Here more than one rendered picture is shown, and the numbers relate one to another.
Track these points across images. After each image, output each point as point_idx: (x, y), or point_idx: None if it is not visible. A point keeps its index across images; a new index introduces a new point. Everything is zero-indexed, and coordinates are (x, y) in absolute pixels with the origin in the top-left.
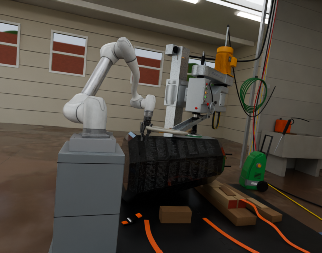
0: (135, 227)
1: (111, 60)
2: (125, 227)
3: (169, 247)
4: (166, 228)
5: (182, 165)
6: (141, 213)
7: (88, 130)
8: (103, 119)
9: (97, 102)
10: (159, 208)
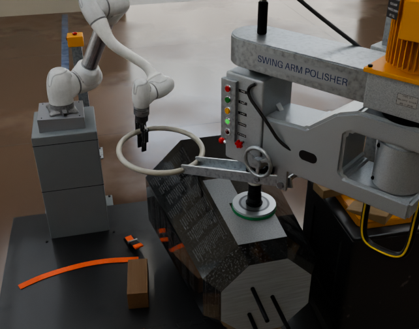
0: (121, 249)
1: None
2: (120, 240)
3: (74, 279)
4: (117, 279)
5: (168, 230)
6: (159, 253)
7: None
8: (50, 96)
9: (47, 76)
10: (177, 273)
